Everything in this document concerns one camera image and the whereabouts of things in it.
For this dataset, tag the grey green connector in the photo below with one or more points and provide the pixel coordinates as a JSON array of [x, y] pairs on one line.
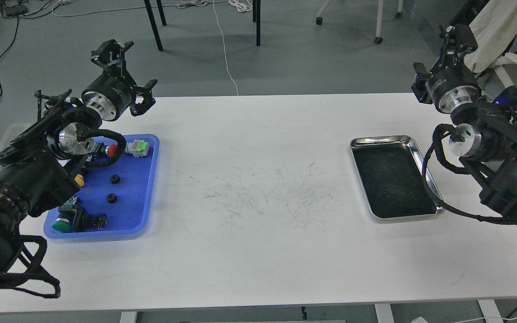
[[138, 148]]

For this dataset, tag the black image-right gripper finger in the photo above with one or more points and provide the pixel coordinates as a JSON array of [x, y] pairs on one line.
[[458, 42], [419, 88]]

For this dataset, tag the beige cloth on chair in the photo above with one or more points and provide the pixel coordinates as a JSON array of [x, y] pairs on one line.
[[493, 28]]

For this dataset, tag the yellow push button switch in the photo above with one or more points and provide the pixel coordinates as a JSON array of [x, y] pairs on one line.
[[79, 179]]

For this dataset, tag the black switch block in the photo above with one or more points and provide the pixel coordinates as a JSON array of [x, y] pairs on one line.
[[83, 220]]

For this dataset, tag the blue plastic tray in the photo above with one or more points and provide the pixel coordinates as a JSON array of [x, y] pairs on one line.
[[130, 213]]

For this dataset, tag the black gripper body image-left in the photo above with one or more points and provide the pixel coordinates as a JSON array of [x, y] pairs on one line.
[[110, 93]]

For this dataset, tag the silver metal tray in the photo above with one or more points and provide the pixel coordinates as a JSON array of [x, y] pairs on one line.
[[390, 171]]

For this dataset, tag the white rolling chair base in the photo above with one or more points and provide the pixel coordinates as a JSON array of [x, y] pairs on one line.
[[376, 20]]

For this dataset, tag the green push button switch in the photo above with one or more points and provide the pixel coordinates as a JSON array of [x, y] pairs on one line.
[[69, 216]]

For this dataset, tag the black chair legs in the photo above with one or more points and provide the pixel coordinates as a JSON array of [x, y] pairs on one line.
[[196, 22]]

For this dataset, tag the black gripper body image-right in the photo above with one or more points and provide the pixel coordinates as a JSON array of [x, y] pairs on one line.
[[452, 85]]

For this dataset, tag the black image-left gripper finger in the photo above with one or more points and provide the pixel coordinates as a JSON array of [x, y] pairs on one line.
[[110, 53], [138, 109]]

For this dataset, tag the red push button switch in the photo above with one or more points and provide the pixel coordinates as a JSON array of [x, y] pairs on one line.
[[103, 152]]

